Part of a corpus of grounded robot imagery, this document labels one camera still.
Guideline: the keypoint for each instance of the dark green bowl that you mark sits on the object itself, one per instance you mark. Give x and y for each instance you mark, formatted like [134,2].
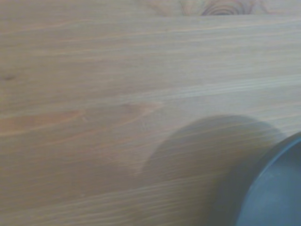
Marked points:
[277,193]

